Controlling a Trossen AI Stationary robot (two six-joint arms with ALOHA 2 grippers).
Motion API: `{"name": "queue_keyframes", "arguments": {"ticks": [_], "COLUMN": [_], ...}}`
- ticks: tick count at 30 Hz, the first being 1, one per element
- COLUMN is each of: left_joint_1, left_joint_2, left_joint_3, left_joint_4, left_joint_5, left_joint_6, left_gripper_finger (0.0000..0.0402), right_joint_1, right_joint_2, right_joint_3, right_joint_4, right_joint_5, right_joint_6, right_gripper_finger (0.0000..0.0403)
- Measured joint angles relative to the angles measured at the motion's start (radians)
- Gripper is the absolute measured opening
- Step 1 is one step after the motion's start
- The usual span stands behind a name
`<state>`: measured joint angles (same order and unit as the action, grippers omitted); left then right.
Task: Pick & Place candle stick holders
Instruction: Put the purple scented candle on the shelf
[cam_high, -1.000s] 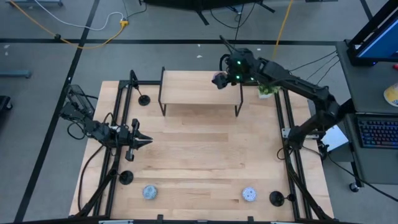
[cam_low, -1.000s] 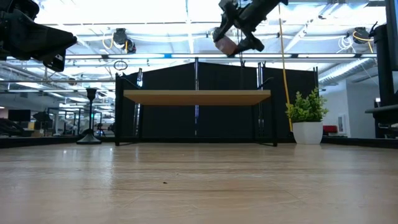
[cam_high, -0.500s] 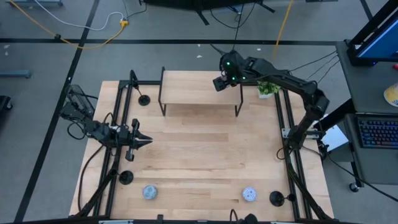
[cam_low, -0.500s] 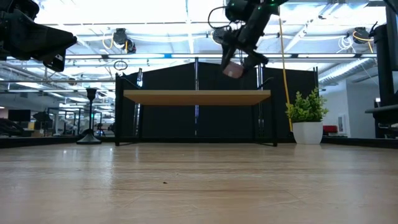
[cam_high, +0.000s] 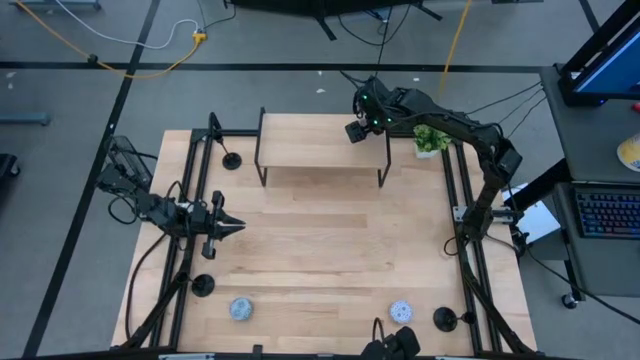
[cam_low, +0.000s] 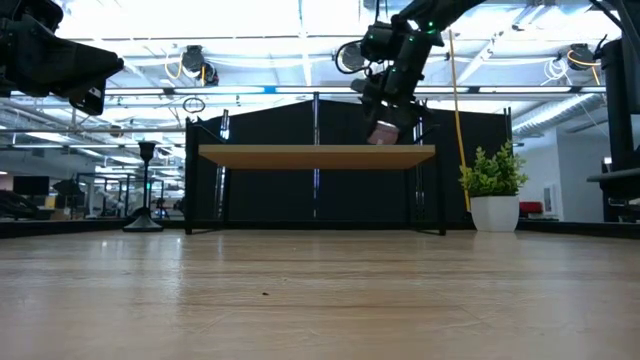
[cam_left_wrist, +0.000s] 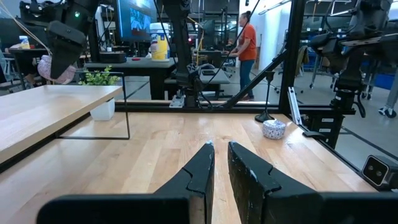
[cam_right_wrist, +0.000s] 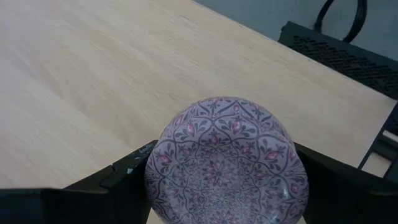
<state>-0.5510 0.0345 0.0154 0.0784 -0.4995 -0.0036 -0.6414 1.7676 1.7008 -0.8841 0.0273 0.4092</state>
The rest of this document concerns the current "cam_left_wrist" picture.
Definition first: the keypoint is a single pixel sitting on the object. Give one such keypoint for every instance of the person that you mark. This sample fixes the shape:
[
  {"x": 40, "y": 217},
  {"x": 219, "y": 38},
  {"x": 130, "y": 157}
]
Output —
[{"x": 247, "y": 43}]

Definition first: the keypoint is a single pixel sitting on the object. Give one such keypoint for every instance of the white blue-patterned candle holder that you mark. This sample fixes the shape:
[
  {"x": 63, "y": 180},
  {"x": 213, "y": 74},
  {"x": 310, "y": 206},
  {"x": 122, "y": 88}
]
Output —
[{"x": 273, "y": 130}]

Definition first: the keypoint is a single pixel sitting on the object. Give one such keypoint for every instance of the dark grey desk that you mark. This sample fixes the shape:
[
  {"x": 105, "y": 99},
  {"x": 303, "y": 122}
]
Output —
[{"x": 130, "y": 63}]

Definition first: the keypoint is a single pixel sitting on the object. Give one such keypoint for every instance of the small red object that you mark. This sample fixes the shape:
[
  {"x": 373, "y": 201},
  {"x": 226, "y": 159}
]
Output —
[{"x": 136, "y": 59}]

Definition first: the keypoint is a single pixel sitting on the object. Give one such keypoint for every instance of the pink speckled candle holder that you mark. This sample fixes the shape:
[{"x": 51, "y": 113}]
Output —
[{"x": 43, "y": 70}]

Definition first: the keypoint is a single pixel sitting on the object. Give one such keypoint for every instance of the large black monitor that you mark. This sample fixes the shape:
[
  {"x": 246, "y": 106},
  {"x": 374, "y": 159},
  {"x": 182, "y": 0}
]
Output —
[{"x": 136, "y": 21}]

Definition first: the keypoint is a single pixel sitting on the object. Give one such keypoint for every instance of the black aluminium rig frame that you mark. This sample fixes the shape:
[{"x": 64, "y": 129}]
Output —
[{"x": 290, "y": 62}]

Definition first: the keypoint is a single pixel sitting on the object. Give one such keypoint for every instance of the green plant in white pot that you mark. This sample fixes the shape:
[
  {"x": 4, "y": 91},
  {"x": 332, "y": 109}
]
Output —
[{"x": 102, "y": 112}]

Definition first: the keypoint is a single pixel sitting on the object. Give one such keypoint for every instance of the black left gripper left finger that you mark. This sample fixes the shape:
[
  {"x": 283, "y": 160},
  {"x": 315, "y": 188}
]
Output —
[{"x": 199, "y": 186}]

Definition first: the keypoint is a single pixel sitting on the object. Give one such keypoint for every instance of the grey table-level camera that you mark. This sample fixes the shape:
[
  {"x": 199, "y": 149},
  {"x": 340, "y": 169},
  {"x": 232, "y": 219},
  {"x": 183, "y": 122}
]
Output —
[{"x": 377, "y": 171}]

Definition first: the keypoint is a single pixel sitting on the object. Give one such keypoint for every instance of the silver aluminium bar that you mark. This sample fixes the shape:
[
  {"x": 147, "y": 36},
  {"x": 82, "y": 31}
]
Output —
[{"x": 293, "y": 105}]

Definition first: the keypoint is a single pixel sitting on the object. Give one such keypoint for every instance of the wooden shelf with black frame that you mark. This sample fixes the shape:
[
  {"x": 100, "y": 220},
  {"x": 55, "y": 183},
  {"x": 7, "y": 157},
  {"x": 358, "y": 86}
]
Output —
[{"x": 46, "y": 109}]

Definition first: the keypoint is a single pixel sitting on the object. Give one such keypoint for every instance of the yellow wipes canister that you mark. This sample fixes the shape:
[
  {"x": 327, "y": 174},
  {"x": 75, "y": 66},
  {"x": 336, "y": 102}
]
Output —
[{"x": 160, "y": 43}]

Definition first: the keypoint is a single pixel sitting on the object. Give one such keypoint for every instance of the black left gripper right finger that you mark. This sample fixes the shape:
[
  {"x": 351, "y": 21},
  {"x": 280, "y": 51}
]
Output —
[{"x": 255, "y": 193}]

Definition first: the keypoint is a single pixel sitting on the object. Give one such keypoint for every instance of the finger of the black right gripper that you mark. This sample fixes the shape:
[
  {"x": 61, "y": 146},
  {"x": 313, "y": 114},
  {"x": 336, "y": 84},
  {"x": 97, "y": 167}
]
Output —
[{"x": 63, "y": 49}]

